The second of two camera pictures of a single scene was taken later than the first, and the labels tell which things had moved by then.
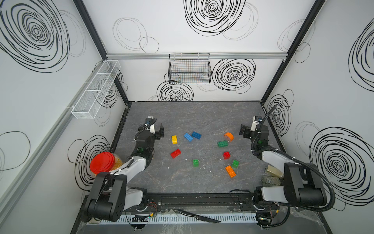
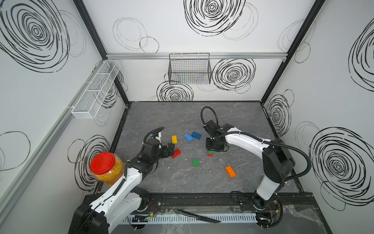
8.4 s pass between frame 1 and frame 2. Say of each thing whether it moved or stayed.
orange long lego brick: stayed
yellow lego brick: stayed
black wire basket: stayed
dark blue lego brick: stayed
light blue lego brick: stayed
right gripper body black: moved
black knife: stayed
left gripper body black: moved
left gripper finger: moved
